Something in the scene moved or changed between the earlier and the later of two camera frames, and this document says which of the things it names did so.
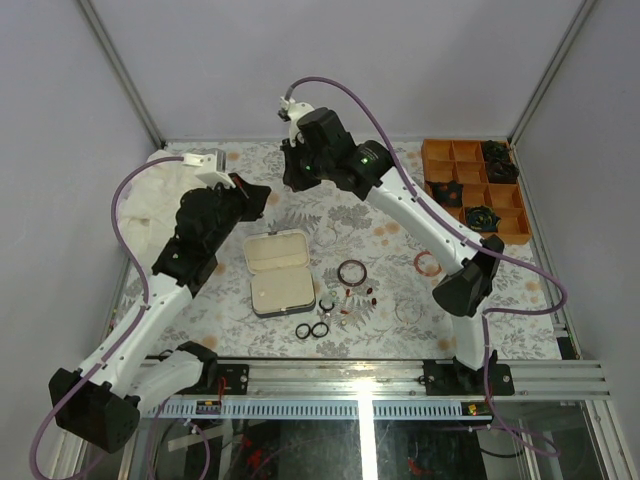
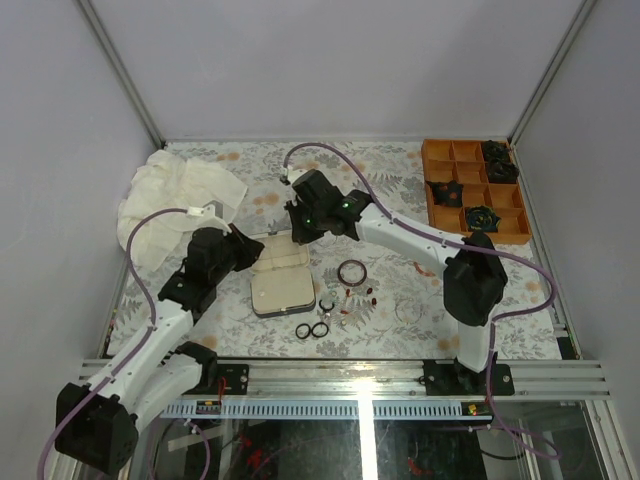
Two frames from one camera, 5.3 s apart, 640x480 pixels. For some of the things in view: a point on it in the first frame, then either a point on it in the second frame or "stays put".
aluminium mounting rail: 367,389 stays put
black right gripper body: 306,170 -> 309,223
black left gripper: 255,196 -> 250,248
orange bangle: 424,273 stays put
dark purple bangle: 352,284 stays put
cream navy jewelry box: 281,282 stays put
